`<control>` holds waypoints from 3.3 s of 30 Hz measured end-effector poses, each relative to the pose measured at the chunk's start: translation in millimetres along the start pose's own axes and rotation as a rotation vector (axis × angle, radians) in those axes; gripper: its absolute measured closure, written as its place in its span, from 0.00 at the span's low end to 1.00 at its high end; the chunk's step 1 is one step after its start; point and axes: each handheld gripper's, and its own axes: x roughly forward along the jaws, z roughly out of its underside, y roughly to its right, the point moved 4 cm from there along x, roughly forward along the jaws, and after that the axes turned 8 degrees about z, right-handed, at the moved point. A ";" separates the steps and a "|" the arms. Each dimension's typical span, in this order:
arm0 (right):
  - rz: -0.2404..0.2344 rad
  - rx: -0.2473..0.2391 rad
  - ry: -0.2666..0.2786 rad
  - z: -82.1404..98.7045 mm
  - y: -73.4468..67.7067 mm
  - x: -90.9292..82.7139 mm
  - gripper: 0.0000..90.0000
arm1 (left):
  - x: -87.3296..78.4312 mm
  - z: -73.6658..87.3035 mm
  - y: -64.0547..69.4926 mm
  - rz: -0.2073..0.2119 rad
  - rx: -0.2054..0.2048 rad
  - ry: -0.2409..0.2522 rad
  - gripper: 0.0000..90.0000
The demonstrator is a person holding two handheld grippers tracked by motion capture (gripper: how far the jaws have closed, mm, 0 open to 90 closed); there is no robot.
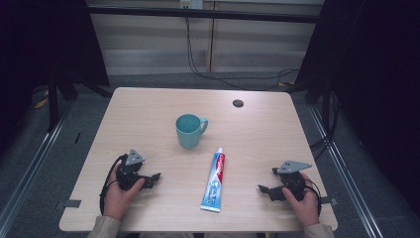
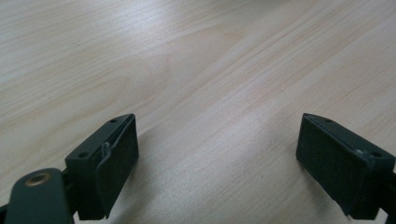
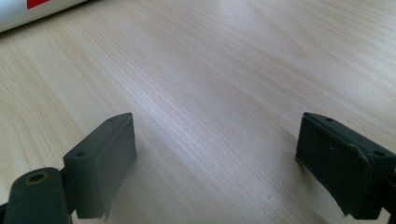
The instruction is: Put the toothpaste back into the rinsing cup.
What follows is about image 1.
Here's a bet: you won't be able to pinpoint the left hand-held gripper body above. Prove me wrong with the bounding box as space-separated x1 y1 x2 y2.
115 149 152 192

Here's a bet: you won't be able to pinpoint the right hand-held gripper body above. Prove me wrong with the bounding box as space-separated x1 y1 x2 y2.
275 160 313 202

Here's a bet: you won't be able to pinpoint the teal cup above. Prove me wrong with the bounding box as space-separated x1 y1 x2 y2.
174 113 209 150

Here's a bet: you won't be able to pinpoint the blue red toothpaste tube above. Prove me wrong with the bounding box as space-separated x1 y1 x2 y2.
199 147 227 213

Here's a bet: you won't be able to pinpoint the person's right hand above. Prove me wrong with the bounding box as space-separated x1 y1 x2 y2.
281 173 321 228

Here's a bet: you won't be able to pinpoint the person's left hand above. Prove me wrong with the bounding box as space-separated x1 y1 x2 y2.
103 165 146 221

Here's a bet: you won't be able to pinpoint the grey tape piece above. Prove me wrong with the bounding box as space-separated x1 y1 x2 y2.
63 198 82 209
318 195 339 206

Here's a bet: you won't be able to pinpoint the black stand legs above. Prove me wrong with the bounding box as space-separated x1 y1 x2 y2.
47 63 114 134
286 73 335 135

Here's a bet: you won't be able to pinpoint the yellow floor marker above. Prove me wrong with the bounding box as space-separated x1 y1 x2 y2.
34 88 51 110

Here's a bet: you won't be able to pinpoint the dark curtain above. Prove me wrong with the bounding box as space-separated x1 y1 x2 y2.
0 0 111 148
295 0 420 207

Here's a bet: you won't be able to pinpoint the black horizontal bar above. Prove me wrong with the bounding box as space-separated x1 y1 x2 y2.
86 4 320 25

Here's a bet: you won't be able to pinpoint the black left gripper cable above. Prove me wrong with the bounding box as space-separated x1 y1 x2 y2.
99 154 129 216

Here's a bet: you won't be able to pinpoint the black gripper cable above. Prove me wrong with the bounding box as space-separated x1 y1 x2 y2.
99 154 129 216
304 179 323 216

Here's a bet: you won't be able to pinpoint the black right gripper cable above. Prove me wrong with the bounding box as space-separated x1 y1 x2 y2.
304 179 323 216

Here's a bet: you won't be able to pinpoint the bundle of black floor cables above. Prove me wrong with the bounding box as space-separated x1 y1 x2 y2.
309 91 342 161

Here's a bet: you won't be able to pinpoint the metal floor rail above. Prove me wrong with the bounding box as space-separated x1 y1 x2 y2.
0 98 75 230
308 104 384 238

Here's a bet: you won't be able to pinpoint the black wall cable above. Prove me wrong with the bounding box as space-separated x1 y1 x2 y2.
184 15 300 81
186 15 292 91

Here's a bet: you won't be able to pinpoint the white wall outlet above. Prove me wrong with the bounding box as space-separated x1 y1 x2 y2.
179 0 204 10

